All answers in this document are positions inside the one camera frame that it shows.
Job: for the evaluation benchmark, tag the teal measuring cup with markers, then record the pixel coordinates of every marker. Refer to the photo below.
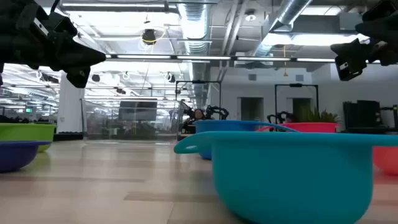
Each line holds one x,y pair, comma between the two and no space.
289,177

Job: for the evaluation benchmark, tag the silver ribbed ceiling duct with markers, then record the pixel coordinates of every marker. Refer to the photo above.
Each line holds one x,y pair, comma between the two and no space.
289,12
194,25

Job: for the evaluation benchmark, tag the linear ceiling light bar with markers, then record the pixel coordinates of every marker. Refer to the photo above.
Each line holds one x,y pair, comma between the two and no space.
202,57

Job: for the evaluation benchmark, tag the black aluminium table frame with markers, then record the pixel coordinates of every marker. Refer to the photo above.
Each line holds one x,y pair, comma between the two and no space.
68,136

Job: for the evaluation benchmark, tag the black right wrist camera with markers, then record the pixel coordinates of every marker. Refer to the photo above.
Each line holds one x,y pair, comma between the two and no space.
348,68

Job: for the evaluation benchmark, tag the dark background monitor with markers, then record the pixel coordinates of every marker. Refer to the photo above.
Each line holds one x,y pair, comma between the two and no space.
136,111

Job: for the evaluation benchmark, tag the green plant in dark pot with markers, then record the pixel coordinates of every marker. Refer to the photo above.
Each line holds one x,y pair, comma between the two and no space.
317,116

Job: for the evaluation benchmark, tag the black background station frame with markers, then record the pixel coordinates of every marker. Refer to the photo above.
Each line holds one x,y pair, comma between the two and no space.
295,84
199,81

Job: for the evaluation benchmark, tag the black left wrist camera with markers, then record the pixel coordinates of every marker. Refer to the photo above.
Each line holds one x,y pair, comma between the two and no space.
56,21

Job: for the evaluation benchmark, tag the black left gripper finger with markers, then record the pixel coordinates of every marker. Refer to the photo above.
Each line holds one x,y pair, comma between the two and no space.
77,54
79,77

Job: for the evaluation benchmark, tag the dark indigo measuring cup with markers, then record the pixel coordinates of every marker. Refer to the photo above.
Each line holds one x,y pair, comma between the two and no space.
15,155

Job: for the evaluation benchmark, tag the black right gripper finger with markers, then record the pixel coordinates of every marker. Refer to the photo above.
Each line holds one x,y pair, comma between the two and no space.
351,49

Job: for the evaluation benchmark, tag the black background equipment rack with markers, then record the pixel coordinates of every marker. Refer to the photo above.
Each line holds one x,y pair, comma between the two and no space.
360,115

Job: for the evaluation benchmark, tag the black background robot arm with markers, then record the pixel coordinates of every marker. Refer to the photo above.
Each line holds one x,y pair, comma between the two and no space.
278,117
217,110

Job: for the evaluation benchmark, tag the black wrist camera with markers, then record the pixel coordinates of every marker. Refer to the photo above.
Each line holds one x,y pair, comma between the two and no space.
348,68
56,21

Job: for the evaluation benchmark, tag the white pillar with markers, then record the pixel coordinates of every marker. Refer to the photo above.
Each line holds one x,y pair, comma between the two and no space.
71,105

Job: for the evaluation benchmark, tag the black ceiling dome camera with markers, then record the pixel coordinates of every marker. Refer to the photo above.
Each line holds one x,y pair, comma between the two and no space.
149,36

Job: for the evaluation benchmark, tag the green measuring cup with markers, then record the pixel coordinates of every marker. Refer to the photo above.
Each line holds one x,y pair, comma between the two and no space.
25,132

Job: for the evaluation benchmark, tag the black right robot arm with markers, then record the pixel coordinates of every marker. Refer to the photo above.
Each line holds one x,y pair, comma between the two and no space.
379,18

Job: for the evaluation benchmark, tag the person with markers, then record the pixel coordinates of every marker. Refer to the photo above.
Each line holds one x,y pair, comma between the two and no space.
199,115

